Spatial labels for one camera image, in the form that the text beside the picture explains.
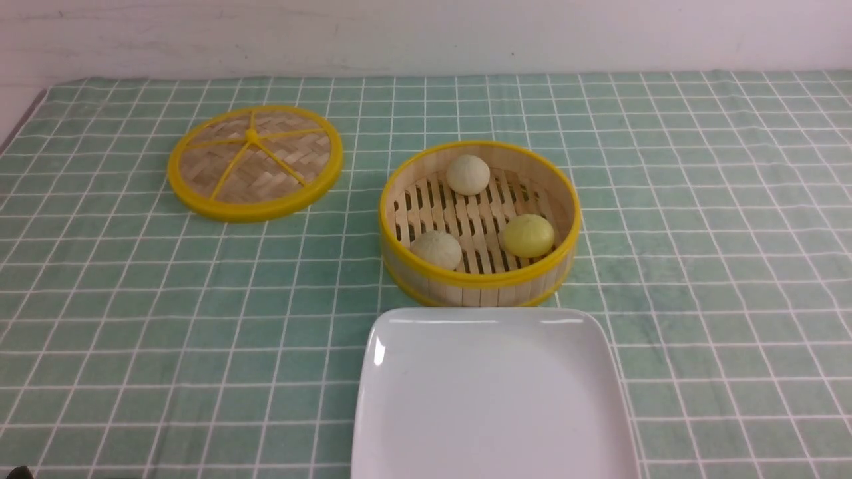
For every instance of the white steamed bun front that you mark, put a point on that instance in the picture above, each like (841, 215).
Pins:
(438, 248)

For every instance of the white steamed bun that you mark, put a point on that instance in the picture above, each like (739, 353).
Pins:
(467, 175)
(438, 248)

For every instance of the white steamed bun back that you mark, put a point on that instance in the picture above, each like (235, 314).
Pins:
(467, 175)

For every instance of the yellow steamed bun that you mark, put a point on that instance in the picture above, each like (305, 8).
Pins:
(528, 236)

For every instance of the white square plate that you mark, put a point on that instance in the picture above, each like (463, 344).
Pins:
(490, 392)

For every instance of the yellow bamboo steamer basket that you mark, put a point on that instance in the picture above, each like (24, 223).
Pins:
(416, 199)

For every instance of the yellow bamboo steamer lid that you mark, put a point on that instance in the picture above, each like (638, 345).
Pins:
(256, 164)

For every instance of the green checkered tablecloth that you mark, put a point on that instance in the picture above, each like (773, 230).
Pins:
(141, 340)

